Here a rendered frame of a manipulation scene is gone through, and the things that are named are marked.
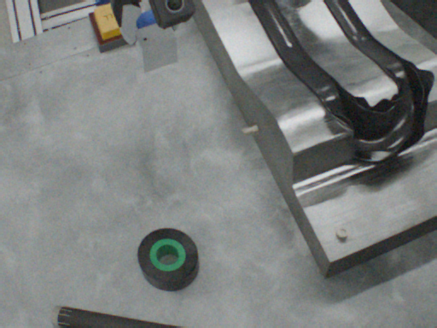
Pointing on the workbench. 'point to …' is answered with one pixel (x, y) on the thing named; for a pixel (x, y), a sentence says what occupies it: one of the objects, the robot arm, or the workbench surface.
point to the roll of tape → (171, 279)
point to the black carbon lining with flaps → (317, 84)
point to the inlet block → (154, 43)
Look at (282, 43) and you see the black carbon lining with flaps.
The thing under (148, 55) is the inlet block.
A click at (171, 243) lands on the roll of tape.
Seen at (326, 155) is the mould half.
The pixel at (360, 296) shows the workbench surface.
